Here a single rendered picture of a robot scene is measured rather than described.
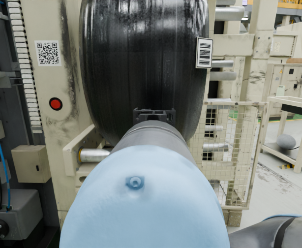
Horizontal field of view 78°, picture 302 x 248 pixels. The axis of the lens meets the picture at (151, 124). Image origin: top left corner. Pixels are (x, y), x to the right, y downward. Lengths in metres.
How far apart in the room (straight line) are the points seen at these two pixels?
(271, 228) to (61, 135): 0.65
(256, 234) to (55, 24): 0.68
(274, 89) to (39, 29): 4.65
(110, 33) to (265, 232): 0.40
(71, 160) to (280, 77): 4.74
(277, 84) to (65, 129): 4.65
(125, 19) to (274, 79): 4.58
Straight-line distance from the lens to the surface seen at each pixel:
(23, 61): 0.76
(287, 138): 2.96
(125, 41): 0.42
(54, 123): 0.73
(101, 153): 0.63
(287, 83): 5.19
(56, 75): 0.69
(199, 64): 0.43
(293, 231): 0.22
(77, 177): 0.66
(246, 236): 0.25
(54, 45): 0.69
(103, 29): 0.44
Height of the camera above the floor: 1.18
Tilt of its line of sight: 17 degrees down
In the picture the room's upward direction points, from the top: straight up
